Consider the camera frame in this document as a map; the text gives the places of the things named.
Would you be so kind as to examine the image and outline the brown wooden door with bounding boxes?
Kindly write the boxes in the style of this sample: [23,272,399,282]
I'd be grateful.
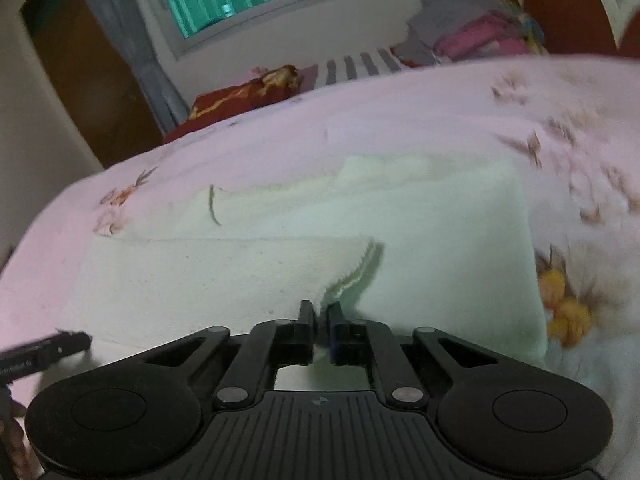
[20,0,167,169]

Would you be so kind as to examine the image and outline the long grey curtain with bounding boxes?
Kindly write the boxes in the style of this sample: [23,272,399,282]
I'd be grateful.
[65,0,189,134]

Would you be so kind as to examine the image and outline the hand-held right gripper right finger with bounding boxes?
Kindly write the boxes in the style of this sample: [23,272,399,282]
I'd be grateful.
[326,303,507,409]

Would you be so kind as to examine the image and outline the pink folded clothes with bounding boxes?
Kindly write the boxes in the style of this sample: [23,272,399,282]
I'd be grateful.
[434,12,532,61]

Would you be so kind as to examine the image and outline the person's left hand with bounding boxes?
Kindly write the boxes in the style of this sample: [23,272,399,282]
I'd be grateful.
[0,394,32,480]

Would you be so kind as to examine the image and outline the grey striped pillow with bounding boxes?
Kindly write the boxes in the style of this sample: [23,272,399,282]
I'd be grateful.
[300,46,412,92]

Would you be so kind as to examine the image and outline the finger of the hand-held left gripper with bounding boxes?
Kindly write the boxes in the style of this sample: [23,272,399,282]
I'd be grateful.
[0,329,93,377]

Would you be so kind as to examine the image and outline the colourful printed cloth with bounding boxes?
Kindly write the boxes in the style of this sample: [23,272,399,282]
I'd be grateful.
[517,7,547,55]

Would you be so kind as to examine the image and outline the pile of folded clothes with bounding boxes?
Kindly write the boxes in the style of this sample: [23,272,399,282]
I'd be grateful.
[394,0,517,67]

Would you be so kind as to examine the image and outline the pink floral bedsheet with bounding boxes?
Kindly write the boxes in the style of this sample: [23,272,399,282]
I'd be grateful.
[0,52,640,480]

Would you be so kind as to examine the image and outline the red and white headboard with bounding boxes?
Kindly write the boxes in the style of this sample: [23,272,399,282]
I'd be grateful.
[487,0,640,59]

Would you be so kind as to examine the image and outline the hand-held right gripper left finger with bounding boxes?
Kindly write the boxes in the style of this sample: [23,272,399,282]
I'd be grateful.
[126,300,319,411]

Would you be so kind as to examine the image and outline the white small cloth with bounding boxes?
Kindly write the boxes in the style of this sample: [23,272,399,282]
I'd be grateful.
[57,155,549,368]

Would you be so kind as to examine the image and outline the red patterned pillow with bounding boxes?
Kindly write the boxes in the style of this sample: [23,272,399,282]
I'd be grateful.
[162,64,304,144]

